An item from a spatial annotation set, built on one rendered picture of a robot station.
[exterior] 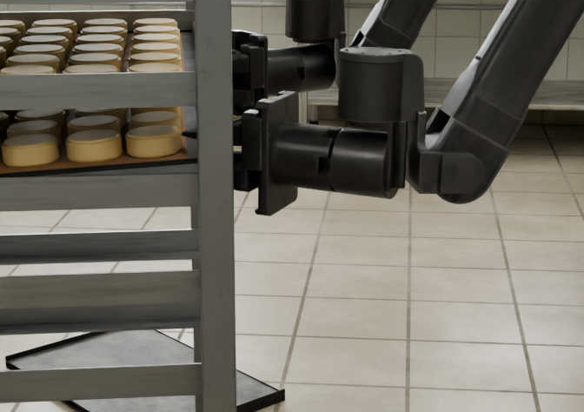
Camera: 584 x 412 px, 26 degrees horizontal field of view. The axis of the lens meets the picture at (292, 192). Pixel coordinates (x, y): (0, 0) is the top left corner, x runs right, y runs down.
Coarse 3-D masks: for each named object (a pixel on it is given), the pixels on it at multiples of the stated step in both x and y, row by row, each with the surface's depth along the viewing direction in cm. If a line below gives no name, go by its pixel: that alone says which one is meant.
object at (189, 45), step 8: (192, 24) 146; (128, 32) 148; (184, 32) 148; (192, 32) 147; (184, 40) 142; (192, 40) 142; (184, 48) 137; (192, 48) 137; (184, 56) 131; (192, 56) 131; (184, 64) 127; (192, 64) 127
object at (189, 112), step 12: (192, 108) 134; (192, 120) 128; (192, 144) 118; (192, 156) 113; (72, 168) 111; (84, 168) 111; (96, 168) 111; (108, 168) 111; (120, 168) 111; (132, 168) 111
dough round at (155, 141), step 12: (132, 132) 115; (144, 132) 114; (156, 132) 114; (168, 132) 114; (180, 132) 115; (132, 144) 113; (144, 144) 113; (156, 144) 113; (168, 144) 113; (180, 144) 115; (144, 156) 113; (156, 156) 113
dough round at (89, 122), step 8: (72, 120) 121; (80, 120) 121; (88, 120) 121; (96, 120) 121; (104, 120) 120; (112, 120) 120; (72, 128) 119; (80, 128) 119; (88, 128) 119; (96, 128) 118; (104, 128) 119; (112, 128) 119; (120, 128) 121
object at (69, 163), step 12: (60, 144) 120; (0, 156) 117; (60, 156) 116; (120, 156) 114; (132, 156) 114; (168, 156) 113; (180, 156) 113; (0, 168) 113; (12, 168) 113; (24, 168) 112; (36, 168) 112; (48, 168) 112; (60, 168) 112
